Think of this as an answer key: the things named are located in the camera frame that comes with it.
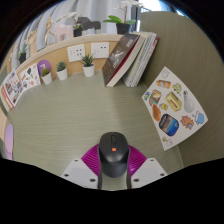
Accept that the white sheet with large stickers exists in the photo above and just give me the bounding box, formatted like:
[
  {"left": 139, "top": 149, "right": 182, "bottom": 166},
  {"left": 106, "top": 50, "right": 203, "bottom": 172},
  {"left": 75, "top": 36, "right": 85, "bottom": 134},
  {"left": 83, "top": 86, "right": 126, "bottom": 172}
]
[{"left": 141, "top": 66, "right": 209, "bottom": 152}]

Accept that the white orchid in black pot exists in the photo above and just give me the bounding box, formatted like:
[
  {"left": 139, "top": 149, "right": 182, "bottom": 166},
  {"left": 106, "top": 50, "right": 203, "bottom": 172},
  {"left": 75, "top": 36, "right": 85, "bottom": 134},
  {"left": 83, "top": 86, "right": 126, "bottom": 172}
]
[
  {"left": 16, "top": 41, "right": 29, "bottom": 65},
  {"left": 56, "top": 11, "right": 84, "bottom": 38},
  {"left": 102, "top": 0, "right": 144, "bottom": 35}
]

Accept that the grey curtain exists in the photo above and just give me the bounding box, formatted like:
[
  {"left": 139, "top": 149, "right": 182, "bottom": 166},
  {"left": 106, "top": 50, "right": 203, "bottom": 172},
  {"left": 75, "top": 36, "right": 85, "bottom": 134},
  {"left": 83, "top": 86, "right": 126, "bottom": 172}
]
[{"left": 13, "top": 0, "right": 134, "bottom": 51}]

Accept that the pink horse figure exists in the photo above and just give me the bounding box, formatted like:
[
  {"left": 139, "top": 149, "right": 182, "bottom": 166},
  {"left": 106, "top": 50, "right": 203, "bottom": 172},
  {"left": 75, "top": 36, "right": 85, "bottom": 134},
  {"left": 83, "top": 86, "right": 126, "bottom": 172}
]
[{"left": 54, "top": 23, "right": 75, "bottom": 43}]

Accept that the wooden mannequin figure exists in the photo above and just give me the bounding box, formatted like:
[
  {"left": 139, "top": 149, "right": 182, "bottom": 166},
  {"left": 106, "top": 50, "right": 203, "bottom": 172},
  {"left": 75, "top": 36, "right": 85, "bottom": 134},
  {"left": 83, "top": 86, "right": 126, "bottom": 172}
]
[{"left": 42, "top": 16, "right": 56, "bottom": 46}]

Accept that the black computer mouse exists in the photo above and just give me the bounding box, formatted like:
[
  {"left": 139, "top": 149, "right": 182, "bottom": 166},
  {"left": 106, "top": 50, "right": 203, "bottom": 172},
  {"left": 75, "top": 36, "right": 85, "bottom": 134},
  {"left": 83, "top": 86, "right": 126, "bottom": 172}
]
[{"left": 97, "top": 131, "right": 131, "bottom": 179}]

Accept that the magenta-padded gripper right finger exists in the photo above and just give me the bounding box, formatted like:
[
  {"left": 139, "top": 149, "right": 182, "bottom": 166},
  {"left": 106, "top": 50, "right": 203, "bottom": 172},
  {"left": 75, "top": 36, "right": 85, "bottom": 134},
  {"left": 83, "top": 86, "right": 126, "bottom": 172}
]
[{"left": 126, "top": 144, "right": 168, "bottom": 190}]

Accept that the white wall socket plate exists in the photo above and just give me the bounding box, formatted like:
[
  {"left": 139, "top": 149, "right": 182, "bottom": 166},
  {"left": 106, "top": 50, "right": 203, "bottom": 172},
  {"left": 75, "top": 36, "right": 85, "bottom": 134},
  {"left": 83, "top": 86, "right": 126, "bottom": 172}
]
[
  {"left": 90, "top": 41, "right": 111, "bottom": 60},
  {"left": 66, "top": 44, "right": 86, "bottom": 63}
]

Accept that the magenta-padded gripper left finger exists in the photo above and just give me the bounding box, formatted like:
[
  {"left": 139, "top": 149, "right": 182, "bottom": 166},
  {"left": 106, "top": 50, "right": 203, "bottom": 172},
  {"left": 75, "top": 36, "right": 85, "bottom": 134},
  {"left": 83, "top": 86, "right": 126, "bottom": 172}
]
[{"left": 60, "top": 143, "right": 104, "bottom": 190}]

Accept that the round purple sign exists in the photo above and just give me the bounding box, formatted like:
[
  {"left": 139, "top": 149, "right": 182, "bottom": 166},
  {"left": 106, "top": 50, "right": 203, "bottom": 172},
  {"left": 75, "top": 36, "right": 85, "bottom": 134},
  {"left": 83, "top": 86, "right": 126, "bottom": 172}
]
[{"left": 36, "top": 59, "right": 53, "bottom": 78}]

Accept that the black horse figure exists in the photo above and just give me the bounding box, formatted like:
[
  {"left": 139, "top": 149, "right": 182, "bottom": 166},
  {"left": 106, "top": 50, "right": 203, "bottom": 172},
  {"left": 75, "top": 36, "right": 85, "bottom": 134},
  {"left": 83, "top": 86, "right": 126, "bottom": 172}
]
[{"left": 77, "top": 16, "right": 102, "bottom": 34}]

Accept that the wooden hand model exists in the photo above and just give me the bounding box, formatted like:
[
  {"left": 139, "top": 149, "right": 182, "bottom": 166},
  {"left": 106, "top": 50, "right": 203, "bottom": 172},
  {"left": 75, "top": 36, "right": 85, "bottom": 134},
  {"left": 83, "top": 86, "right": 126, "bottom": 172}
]
[{"left": 28, "top": 29, "right": 39, "bottom": 47}]

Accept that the green desk partition panel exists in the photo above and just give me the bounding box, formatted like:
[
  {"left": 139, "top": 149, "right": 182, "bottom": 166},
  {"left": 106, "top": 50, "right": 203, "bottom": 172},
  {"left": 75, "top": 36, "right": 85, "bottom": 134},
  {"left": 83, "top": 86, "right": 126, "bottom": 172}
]
[{"left": 139, "top": 10, "right": 224, "bottom": 168}]

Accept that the black book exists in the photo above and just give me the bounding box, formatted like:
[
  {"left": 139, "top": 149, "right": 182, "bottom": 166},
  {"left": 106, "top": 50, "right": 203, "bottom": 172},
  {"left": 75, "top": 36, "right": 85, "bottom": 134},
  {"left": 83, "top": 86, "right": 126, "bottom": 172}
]
[{"left": 101, "top": 33, "right": 141, "bottom": 88}]

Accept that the picture-cover magazine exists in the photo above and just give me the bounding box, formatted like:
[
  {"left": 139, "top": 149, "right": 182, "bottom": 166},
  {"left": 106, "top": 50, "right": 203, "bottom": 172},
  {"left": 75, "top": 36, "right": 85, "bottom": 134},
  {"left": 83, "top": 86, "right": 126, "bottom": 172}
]
[{"left": 0, "top": 69, "right": 26, "bottom": 109}]

